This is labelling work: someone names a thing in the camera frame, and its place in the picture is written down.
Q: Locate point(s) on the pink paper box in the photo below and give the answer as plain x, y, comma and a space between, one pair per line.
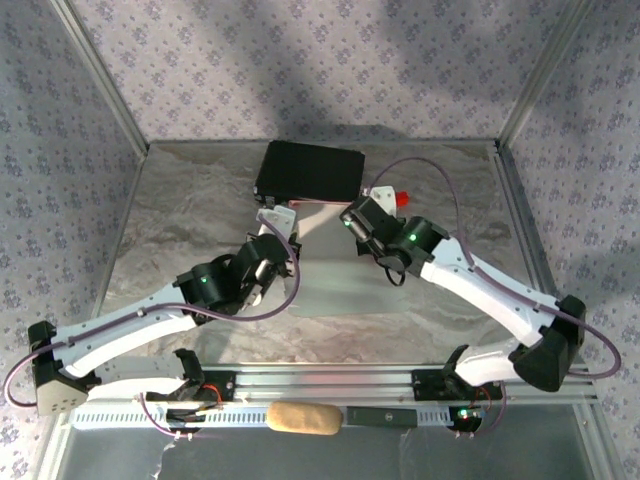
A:
330, 235

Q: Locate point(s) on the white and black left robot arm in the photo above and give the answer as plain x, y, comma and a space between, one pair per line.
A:
125, 330

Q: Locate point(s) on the small red block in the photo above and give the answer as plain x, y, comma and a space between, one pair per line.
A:
403, 199

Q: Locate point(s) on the black connector block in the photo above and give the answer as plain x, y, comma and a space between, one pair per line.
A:
185, 415

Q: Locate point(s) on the tan oblong sponge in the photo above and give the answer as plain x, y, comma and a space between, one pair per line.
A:
305, 417

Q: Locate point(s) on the black rectangular device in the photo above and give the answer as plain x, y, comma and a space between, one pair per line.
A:
380, 416

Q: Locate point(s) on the black controller board with LED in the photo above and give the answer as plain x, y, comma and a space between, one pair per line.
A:
465, 415

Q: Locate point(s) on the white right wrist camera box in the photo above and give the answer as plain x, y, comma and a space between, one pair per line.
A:
385, 195

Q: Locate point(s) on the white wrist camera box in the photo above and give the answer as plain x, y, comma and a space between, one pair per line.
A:
385, 195
277, 217

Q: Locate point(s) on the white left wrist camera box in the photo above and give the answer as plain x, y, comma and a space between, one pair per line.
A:
277, 217

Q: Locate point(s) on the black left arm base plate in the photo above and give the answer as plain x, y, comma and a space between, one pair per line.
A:
227, 385

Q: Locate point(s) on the aluminium side rail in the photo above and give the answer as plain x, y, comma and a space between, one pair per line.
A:
521, 200

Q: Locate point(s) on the aluminium mounting rail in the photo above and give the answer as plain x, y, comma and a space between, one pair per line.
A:
325, 385

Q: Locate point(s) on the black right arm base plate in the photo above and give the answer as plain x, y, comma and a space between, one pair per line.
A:
425, 385

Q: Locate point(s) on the aluminium corner post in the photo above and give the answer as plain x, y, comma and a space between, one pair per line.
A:
101, 75
542, 75

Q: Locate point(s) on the aluminium frame leg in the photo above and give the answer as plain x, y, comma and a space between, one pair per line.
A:
54, 450
596, 440

